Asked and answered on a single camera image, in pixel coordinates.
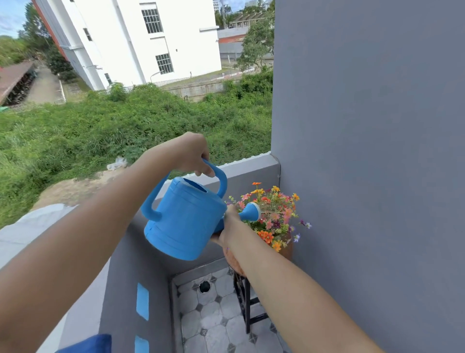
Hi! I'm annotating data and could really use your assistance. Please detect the person's right hand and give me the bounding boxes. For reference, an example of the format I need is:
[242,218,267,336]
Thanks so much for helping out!
[210,204,252,256]

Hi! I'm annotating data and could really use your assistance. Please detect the person's left hand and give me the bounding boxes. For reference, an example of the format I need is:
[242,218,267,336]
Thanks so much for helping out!
[165,132,216,178]

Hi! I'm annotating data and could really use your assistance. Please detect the blue plastic watering can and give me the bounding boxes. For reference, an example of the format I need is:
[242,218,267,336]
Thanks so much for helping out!
[140,159,261,262]

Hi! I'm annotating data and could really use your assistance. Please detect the person's left forearm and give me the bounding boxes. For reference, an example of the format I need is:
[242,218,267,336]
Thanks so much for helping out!
[0,144,174,353]

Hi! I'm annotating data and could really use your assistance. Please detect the person's right forearm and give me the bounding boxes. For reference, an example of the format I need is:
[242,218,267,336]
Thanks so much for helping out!
[231,231,386,353]

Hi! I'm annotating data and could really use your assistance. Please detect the bunch of colourful flowers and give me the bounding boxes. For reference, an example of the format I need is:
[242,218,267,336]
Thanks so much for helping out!
[225,181,313,253]

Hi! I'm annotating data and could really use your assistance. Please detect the terracotta flower pot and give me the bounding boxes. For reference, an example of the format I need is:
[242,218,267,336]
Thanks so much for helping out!
[222,233,294,278]

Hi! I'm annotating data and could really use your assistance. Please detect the white plastic litter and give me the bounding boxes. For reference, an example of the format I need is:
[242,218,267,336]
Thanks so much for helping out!
[106,156,128,171]

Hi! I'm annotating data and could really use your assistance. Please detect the white railing fence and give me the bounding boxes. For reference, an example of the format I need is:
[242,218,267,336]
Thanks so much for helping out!
[123,67,256,91]

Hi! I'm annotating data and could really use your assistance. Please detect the black metal plant stand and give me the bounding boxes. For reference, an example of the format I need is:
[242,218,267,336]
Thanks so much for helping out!
[233,273,270,334]

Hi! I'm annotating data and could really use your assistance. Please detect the green overgrown vegetation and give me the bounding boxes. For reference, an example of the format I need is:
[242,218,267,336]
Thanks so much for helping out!
[0,69,274,230]

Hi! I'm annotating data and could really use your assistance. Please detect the low grey building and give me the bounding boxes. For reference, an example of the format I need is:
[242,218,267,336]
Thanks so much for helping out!
[217,26,274,62]

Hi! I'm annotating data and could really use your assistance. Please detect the leafy green tree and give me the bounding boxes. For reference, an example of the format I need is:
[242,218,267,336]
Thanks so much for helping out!
[235,11,275,72]

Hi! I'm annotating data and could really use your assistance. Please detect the white multi-storey building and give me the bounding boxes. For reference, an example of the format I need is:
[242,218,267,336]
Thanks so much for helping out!
[31,0,222,91]

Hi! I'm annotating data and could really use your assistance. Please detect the blue fabric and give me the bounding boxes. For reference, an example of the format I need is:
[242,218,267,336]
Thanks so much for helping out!
[55,334,112,353]

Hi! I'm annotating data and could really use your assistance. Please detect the dark green tree row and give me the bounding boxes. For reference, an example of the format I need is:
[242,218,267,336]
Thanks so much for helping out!
[17,3,78,83]

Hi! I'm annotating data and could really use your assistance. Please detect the brown shed roof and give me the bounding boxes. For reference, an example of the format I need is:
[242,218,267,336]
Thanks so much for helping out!
[0,60,38,107]

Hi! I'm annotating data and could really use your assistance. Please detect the concrete retaining wall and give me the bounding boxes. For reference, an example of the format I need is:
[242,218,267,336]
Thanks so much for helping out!
[163,79,235,103]

